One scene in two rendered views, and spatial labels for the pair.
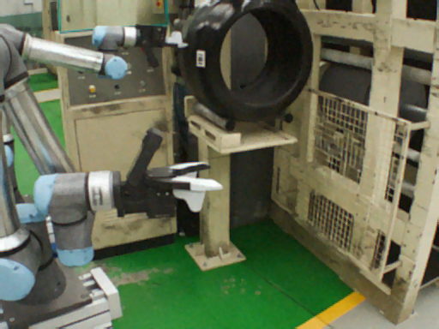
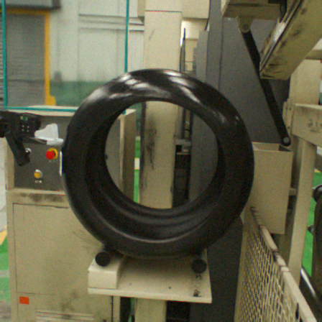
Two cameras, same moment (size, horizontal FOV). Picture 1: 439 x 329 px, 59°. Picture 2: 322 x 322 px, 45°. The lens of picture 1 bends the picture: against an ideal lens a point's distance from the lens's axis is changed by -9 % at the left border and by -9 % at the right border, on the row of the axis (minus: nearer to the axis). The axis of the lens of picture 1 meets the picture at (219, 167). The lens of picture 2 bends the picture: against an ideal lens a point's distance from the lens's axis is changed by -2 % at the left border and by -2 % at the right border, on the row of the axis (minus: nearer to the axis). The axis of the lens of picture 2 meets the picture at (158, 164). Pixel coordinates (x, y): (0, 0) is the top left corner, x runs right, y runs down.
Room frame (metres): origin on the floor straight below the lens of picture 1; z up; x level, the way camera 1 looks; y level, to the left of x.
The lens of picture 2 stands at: (0.77, -0.68, 1.41)
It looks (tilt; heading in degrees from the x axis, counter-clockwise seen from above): 12 degrees down; 29
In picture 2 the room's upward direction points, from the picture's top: 3 degrees clockwise
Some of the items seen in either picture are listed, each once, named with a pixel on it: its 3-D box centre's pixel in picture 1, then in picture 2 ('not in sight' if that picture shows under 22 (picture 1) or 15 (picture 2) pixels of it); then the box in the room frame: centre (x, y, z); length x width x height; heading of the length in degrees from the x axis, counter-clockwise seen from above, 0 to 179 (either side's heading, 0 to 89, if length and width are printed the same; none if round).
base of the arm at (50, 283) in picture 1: (34, 272); not in sight; (0.81, 0.47, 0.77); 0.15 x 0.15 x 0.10
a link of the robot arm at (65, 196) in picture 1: (64, 194); not in sight; (0.70, 0.30, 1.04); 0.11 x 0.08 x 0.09; 99
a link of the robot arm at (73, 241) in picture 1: (74, 233); not in sight; (0.72, 0.30, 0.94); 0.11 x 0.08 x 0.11; 10
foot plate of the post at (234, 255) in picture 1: (214, 250); not in sight; (2.07, 0.03, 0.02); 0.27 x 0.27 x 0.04; 25
